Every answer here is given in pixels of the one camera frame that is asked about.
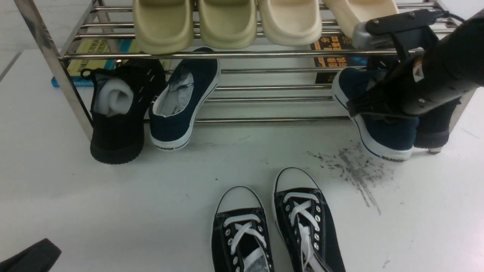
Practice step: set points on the navy canvas slip-on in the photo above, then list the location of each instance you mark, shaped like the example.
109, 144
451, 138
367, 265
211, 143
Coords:
392, 141
173, 111

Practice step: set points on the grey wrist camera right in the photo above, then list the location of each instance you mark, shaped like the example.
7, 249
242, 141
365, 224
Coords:
406, 31

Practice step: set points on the black lace-up sneaker left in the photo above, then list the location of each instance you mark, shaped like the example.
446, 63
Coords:
240, 241

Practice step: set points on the black knit sneaker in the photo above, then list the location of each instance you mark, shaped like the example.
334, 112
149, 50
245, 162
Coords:
434, 128
120, 101

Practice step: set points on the black knit sneaker left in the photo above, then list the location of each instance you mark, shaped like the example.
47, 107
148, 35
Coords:
120, 101

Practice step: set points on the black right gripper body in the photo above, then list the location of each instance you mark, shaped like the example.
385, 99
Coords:
432, 79

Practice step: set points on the green slipper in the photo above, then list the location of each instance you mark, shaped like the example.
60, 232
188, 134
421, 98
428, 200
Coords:
227, 24
163, 26

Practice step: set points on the cream slipper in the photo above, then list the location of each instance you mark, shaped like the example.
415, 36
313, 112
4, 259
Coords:
291, 22
349, 13

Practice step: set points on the yellow blue book left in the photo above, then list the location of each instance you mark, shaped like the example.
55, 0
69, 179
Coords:
96, 46

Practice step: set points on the black knit sneaker right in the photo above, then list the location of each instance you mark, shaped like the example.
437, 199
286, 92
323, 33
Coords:
434, 128

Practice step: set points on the black lace-up sneaker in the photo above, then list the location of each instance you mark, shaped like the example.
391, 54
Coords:
305, 222
240, 241

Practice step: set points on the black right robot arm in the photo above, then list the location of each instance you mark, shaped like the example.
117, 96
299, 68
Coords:
468, 36

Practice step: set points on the black orange book right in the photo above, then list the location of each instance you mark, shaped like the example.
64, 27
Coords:
332, 64

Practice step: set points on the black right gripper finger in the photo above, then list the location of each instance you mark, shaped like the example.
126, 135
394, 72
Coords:
377, 102

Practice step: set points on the cream slipper far right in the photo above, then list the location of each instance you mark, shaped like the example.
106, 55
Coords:
349, 13

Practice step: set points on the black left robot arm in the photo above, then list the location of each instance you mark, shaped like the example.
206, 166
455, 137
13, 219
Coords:
40, 257

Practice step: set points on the green slipper far left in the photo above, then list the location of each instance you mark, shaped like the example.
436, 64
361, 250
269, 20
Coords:
163, 26

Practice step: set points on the black lace-up sneaker right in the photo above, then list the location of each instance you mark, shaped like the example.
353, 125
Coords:
305, 222

